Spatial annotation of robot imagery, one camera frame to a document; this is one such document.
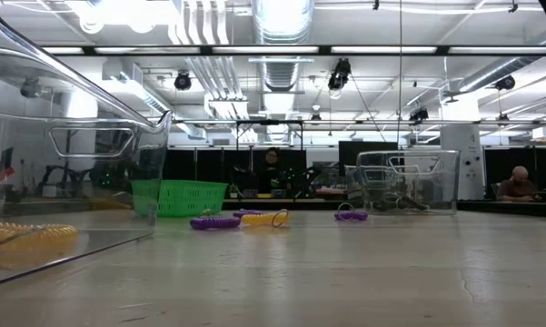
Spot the yellow spring keychain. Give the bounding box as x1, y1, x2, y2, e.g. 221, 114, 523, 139
241, 208, 291, 229
0, 221, 80, 253

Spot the black spring keychain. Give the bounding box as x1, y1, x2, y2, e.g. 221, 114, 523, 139
374, 193, 405, 213
397, 194, 432, 213

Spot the small clear plastic bin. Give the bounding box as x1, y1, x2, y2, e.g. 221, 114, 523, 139
343, 149, 462, 217

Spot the person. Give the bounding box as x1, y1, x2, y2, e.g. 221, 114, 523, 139
253, 146, 296, 197
495, 164, 545, 203

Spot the black monitor screen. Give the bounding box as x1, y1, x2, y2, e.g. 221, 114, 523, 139
338, 140, 400, 179

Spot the green plastic basket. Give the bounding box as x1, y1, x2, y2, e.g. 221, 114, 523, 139
130, 178, 230, 219

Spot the black ceiling spotlight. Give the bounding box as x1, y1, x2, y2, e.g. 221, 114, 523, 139
326, 57, 352, 92
493, 74, 517, 92
408, 106, 431, 124
173, 71, 194, 92
20, 76, 42, 99

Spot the black overhead beam with lights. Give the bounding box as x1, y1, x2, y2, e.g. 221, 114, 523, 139
40, 44, 546, 58

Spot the thin black hanging rod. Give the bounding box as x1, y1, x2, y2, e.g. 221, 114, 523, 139
397, 0, 403, 146

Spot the white pillar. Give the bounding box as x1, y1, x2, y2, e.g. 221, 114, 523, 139
439, 123, 485, 202

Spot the large clear plastic bin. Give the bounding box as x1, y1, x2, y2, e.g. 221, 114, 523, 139
0, 0, 174, 291

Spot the black background gantry frame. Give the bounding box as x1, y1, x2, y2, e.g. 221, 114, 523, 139
234, 118, 304, 151

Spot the black aluminium table frame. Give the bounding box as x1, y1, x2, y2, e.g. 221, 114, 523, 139
0, 199, 546, 219

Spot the silver ceiling air duct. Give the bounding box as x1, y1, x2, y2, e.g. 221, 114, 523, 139
250, 0, 315, 94

